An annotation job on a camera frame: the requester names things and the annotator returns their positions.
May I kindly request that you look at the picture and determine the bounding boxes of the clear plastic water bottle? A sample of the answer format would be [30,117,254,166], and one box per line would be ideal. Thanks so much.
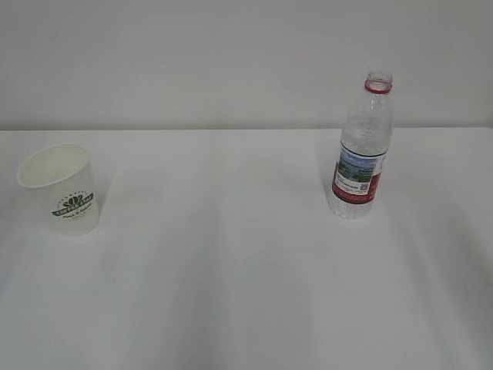
[327,71,393,220]

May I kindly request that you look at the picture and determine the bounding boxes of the white paper coffee cup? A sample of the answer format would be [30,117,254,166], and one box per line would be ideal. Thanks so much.
[17,143,99,236]

